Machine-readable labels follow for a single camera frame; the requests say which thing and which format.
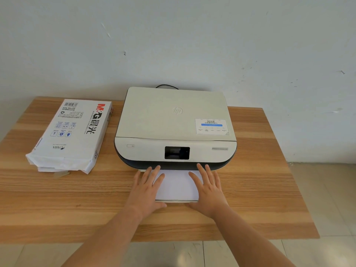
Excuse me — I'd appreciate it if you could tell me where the white paper sheets stack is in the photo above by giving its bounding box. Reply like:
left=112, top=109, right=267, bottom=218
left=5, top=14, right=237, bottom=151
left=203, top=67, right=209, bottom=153
left=139, top=169, right=204, bottom=202

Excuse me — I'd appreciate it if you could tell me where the person's right hand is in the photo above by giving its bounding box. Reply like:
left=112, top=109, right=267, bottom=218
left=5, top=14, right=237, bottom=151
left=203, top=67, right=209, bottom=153
left=188, top=163, right=230, bottom=219

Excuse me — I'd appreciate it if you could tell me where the person's left forearm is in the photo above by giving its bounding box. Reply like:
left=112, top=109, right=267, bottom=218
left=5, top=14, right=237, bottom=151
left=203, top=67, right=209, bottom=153
left=62, top=207, right=144, bottom=267

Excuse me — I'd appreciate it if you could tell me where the person's right forearm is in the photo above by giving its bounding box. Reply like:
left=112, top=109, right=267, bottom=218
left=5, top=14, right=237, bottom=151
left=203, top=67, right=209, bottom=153
left=212, top=204, right=296, bottom=267

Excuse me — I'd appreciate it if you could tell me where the white inkjet printer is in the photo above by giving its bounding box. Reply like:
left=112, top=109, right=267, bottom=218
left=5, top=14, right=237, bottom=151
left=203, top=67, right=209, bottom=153
left=114, top=86, right=238, bottom=172

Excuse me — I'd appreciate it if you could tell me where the white instruction sticker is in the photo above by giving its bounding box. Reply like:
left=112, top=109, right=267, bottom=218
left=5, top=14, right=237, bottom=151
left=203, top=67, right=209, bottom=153
left=194, top=118, right=229, bottom=136

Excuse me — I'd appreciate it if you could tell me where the white paper ream package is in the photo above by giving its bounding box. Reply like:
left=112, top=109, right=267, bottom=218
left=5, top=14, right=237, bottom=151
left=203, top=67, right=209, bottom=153
left=26, top=98, right=114, bottom=175

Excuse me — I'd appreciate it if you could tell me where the person's left hand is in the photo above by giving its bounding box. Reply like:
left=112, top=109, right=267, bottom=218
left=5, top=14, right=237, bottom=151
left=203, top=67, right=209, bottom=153
left=124, top=165, right=167, bottom=220

